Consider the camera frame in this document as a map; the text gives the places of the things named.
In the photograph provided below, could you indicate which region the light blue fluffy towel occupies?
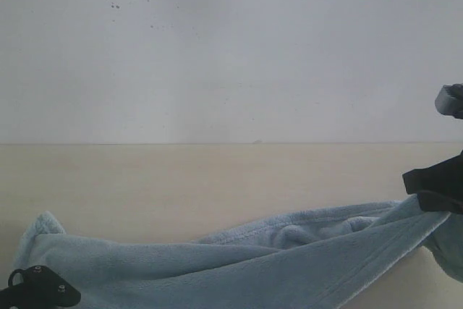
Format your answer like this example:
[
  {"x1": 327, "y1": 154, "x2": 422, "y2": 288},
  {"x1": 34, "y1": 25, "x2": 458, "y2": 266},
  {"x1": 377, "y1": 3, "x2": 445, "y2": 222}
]
[{"x1": 13, "y1": 197, "x2": 462, "y2": 308}]

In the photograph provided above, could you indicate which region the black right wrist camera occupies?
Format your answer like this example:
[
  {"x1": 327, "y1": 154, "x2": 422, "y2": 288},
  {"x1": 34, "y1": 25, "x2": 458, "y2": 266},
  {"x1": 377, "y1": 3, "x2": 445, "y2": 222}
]
[{"x1": 435, "y1": 83, "x2": 463, "y2": 119}]

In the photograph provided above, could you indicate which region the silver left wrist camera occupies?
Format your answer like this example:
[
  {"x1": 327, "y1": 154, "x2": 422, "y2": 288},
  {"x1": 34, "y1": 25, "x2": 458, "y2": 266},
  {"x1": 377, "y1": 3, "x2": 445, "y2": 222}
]
[{"x1": 1, "y1": 266, "x2": 82, "y2": 309}]

